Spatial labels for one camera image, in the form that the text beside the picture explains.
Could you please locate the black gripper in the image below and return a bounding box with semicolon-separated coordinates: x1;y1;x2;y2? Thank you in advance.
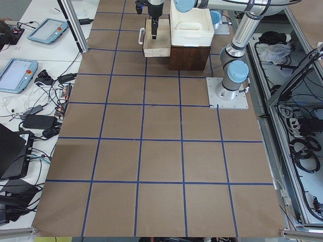
135;0;164;40

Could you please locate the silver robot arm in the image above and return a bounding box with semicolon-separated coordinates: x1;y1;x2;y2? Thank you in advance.
175;0;299;101

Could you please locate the wooden drawer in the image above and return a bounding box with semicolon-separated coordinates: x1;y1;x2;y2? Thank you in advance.
143;19;171;57

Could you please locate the white plastic tray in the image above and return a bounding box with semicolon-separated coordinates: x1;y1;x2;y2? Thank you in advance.
170;1;214;47

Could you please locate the dark brown wooden cabinet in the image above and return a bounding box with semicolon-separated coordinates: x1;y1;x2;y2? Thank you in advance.
168;44;211;72

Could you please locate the blue teach pendant far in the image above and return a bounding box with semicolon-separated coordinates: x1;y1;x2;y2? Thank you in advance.
27;18;68;44

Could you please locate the blue teach pendant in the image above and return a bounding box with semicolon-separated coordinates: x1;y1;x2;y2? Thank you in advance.
27;18;68;44
1;58;38;94

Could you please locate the blue teach pendant near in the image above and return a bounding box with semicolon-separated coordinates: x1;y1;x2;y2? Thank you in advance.
1;58;38;94

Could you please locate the black power brick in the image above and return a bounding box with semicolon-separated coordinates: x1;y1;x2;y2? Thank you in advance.
22;115;58;130

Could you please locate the black laptop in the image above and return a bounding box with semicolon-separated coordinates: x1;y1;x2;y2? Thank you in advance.
1;125;34;180

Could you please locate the white drawer handle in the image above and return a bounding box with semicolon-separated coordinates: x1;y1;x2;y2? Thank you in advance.
138;27;145;45

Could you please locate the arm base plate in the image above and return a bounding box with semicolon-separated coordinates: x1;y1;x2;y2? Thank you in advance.
212;16;230;35
206;77;249;109

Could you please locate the aluminium frame post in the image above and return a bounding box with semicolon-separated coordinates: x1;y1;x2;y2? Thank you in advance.
57;0;89;54

